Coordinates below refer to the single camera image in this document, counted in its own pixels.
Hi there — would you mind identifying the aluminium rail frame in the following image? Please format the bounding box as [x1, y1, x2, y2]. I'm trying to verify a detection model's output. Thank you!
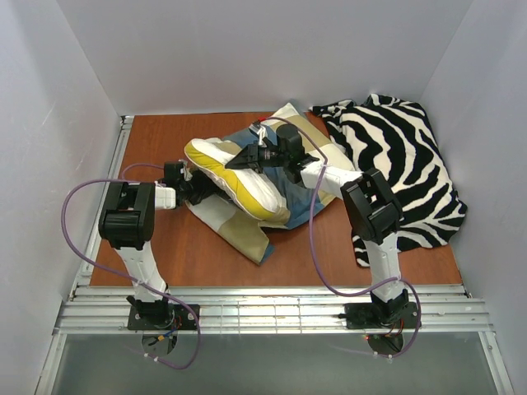
[35, 114, 515, 395]

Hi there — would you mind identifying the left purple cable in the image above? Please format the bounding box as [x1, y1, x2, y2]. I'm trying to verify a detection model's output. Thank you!
[60, 162, 203, 371]

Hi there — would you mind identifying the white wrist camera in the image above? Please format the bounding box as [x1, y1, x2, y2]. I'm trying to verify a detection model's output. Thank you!
[178, 159, 194, 182]
[249, 120, 269, 148]

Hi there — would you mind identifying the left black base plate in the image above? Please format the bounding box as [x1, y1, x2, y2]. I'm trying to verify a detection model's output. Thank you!
[127, 300, 200, 331]

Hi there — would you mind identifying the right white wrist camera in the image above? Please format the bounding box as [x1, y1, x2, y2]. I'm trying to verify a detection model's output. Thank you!
[249, 120, 269, 148]

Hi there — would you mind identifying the white pillow yellow edge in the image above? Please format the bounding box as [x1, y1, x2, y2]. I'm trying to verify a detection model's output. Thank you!
[184, 137, 290, 225]

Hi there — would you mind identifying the beige blue patchwork pillowcase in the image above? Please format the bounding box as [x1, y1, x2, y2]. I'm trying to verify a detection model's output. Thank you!
[184, 128, 335, 264]

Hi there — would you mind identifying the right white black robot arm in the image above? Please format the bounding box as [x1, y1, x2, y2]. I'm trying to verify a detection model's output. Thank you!
[225, 123, 408, 324]

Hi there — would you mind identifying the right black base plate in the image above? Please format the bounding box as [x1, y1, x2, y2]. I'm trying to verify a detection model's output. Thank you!
[338, 302, 417, 329]

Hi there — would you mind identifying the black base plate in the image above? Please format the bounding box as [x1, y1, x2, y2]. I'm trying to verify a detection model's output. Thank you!
[338, 302, 417, 329]
[127, 300, 200, 331]

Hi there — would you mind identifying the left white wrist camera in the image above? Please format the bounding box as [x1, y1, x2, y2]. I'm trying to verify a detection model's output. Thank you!
[178, 159, 194, 182]

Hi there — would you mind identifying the zebra print blanket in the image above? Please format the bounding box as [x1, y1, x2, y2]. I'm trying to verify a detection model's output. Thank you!
[310, 94, 468, 252]

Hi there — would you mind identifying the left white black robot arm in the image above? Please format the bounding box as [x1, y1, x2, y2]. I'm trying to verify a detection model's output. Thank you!
[98, 160, 220, 326]

